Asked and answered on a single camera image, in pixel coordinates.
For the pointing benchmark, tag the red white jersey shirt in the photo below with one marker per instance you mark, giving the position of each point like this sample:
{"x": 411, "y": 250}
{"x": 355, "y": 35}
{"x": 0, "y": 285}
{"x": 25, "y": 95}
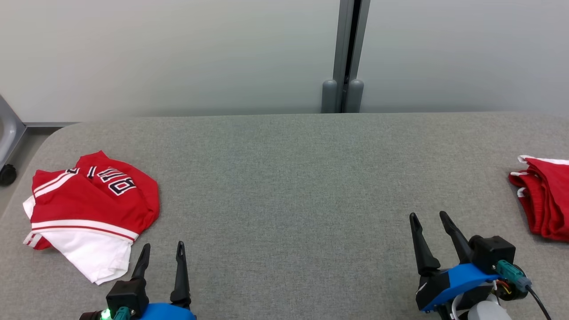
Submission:
{"x": 89, "y": 209}

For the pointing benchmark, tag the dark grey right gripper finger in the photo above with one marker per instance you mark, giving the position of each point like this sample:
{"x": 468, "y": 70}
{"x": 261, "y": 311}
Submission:
{"x": 460, "y": 249}
{"x": 424, "y": 262}

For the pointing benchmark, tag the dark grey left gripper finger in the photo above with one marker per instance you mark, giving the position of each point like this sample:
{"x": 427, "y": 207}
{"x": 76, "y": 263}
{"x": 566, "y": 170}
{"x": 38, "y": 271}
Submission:
{"x": 181, "y": 284}
{"x": 141, "y": 266}

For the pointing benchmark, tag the right gripper body black blue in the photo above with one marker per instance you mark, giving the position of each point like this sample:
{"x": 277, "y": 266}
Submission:
{"x": 453, "y": 280}

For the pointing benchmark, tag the grey fabric padded bench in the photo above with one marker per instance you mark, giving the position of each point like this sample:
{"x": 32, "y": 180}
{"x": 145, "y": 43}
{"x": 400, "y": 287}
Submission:
{"x": 284, "y": 186}

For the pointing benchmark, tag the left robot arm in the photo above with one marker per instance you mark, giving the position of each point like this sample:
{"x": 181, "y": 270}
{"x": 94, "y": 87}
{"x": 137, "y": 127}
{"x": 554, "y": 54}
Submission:
{"x": 91, "y": 316}

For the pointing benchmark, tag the black caster wheel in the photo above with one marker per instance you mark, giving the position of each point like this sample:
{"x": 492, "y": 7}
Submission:
{"x": 7, "y": 174}

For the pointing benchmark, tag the red white basketball shorts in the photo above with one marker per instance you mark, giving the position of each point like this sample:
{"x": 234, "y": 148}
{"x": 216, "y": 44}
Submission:
{"x": 549, "y": 200}

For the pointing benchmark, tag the grey partition post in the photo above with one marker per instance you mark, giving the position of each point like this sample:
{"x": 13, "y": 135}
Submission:
{"x": 344, "y": 53}

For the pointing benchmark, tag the left gripper body black blue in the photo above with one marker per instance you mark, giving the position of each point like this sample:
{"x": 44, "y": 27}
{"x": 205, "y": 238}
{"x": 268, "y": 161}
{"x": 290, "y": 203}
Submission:
{"x": 129, "y": 295}

